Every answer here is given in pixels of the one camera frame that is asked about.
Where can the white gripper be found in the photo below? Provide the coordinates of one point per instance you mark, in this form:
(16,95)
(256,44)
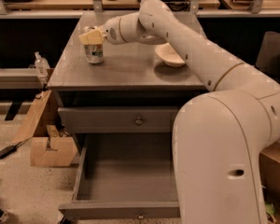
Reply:
(111,32)

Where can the cardboard pieces left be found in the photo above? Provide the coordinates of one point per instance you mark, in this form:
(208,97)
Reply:
(48,148)

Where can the small sanitizer bottle left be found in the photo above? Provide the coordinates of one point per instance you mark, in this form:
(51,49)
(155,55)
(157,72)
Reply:
(41,64)

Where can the open cardboard box right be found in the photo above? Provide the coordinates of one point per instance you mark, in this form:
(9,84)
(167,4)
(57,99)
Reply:
(269,160)

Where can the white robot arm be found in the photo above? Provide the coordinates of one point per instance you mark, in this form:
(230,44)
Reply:
(217,136)

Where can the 7up soda can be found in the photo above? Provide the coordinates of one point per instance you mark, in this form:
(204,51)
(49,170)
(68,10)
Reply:
(94,53)

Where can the open grey middle drawer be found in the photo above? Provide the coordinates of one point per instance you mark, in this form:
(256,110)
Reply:
(124,175)

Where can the black power adapter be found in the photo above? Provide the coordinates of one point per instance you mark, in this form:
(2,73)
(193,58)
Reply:
(7,151)

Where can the white paper bowl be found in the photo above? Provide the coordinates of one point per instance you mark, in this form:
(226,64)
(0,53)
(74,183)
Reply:
(169,55)

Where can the closed grey top drawer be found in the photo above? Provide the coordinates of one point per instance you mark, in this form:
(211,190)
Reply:
(118,119)

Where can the grey drawer cabinet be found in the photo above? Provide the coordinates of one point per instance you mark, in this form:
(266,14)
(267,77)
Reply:
(130,75)

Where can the black office chair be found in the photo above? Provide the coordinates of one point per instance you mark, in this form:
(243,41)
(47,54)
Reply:
(268,60)

